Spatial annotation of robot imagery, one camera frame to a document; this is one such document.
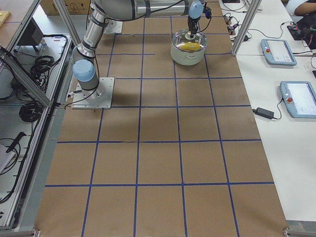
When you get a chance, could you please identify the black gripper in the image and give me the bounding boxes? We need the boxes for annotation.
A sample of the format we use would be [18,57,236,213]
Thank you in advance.
[188,16,199,38]

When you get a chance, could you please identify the yellow corn cob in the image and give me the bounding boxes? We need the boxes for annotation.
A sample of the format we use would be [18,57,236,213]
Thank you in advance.
[177,42,201,52]

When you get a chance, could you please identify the glass pot lid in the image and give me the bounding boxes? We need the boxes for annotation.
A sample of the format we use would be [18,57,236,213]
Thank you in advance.
[172,29,207,52]

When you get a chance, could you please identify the person forearm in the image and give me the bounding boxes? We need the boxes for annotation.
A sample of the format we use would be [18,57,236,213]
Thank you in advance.
[294,1,316,16]

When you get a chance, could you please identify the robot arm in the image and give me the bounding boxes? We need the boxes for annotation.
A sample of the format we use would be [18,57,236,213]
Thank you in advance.
[73,0,204,95]

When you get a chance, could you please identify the pale green steel pot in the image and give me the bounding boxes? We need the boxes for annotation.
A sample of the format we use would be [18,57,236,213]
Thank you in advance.
[170,43,206,66]

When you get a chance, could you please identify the upper teach pendant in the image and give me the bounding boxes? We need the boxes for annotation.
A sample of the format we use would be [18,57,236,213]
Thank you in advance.
[261,39,297,66]

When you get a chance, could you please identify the teach pendant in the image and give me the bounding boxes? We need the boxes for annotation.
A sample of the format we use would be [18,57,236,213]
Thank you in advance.
[280,81,316,119]
[261,39,297,66]

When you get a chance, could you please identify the black power adapter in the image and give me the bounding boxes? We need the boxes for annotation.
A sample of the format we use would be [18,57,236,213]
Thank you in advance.
[252,107,274,119]

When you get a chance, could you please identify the cardboard box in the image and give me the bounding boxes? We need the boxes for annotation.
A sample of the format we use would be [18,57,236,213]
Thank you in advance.
[40,0,92,16]

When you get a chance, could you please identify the lower teach pendant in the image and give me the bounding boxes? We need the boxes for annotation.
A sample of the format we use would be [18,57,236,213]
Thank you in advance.
[280,81,316,119]

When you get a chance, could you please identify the black monitor box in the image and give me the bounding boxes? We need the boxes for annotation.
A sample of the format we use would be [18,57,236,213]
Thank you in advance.
[17,18,44,52]

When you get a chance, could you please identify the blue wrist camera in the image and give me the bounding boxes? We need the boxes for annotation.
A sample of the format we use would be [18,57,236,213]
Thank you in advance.
[203,6,212,19]

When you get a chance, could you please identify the aluminium frame post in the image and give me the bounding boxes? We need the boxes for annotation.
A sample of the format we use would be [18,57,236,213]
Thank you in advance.
[231,0,261,56]
[53,0,81,46]

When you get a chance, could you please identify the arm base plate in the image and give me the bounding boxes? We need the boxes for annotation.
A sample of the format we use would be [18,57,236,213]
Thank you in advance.
[103,20,123,35]
[71,78,115,109]

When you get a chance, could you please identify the left aluminium frame post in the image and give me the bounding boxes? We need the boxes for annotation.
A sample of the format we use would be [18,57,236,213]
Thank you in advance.
[53,0,81,46]

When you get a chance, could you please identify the coiled black cables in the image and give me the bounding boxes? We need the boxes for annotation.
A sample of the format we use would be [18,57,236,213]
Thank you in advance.
[0,34,69,123]

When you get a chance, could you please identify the aluminium frame diagonal strut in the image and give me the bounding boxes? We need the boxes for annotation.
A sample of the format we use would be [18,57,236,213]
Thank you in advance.
[0,46,52,107]

